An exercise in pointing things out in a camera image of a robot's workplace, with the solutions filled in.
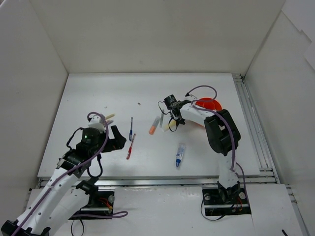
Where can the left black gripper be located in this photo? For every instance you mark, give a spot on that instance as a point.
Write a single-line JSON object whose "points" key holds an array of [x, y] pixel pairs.
{"points": [[110, 144]]}

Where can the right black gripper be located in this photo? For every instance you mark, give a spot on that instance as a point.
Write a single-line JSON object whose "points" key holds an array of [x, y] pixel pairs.
{"points": [[177, 114]]}

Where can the yellow highlighter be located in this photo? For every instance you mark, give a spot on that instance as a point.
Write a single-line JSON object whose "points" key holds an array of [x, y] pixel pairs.
{"points": [[168, 125]]}

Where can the grey green marker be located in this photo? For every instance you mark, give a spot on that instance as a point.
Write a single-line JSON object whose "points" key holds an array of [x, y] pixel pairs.
{"points": [[161, 120]]}

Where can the orange highlighter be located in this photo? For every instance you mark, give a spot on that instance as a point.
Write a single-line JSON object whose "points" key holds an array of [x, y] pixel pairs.
{"points": [[154, 126]]}

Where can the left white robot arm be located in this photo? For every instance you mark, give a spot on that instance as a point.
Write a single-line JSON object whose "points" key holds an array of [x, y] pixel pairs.
{"points": [[64, 194]]}

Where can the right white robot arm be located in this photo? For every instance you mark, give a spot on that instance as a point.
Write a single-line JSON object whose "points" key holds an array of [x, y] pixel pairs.
{"points": [[223, 137]]}

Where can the blue pen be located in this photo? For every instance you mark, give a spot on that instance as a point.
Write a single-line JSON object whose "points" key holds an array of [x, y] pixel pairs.
{"points": [[131, 129]]}

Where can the red pen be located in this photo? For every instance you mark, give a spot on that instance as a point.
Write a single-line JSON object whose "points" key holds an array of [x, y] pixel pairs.
{"points": [[130, 148]]}

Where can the beige highlighter in holder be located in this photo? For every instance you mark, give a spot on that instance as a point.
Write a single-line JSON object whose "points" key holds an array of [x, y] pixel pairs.
{"points": [[110, 116]]}

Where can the orange round container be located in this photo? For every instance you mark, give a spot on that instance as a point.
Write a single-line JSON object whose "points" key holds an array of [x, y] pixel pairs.
{"points": [[205, 103]]}

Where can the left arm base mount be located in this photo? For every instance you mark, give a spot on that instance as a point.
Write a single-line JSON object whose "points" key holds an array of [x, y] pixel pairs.
{"points": [[101, 204]]}

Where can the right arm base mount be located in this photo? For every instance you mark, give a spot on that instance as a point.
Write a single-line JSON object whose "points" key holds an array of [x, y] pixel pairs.
{"points": [[214, 206]]}

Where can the aluminium rail frame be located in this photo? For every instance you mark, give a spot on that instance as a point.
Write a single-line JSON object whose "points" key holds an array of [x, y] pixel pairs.
{"points": [[163, 200]]}

